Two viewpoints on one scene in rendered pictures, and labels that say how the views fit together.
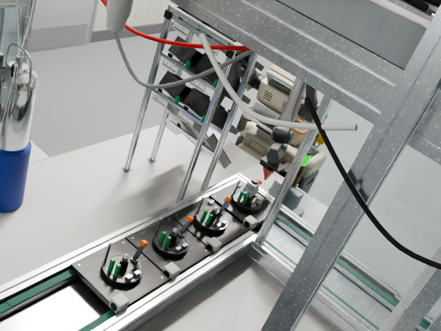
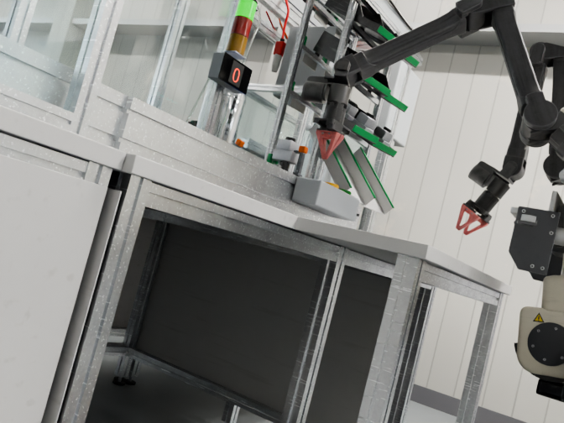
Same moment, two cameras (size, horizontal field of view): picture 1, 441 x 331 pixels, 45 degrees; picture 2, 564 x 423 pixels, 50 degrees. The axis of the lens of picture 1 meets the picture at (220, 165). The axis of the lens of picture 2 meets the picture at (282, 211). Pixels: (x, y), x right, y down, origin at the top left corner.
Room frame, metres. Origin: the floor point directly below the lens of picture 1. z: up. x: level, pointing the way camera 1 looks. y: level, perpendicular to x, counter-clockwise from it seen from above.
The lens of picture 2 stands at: (2.20, -1.85, 0.76)
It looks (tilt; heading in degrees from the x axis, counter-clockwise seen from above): 4 degrees up; 97
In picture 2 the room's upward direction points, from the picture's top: 15 degrees clockwise
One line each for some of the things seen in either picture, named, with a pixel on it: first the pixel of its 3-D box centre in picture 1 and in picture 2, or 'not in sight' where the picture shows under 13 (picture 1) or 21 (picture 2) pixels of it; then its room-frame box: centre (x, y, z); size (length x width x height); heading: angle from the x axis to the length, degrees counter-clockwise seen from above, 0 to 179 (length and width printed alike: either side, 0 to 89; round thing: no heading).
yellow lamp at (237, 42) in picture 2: not in sight; (236, 45); (1.77, -0.28, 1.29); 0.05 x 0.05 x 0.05
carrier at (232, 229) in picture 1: (213, 214); not in sight; (1.73, -0.04, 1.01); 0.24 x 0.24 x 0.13; 62
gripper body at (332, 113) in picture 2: (274, 159); (333, 117); (2.06, -0.21, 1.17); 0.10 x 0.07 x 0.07; 63
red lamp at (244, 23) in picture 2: not in sight; (241, 28); (1.77, -0.28, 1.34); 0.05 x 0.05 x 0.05
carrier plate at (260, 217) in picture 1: (245, 203); not in sight; (1.96, -0.16, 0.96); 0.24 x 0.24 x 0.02; 62
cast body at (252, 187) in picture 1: (251, 187); (284, 149); (1.95, -0.16, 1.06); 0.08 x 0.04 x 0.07; 152
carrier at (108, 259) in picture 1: (124, 263); not in sight; (1.30, 0.18, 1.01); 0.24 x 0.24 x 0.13; 62
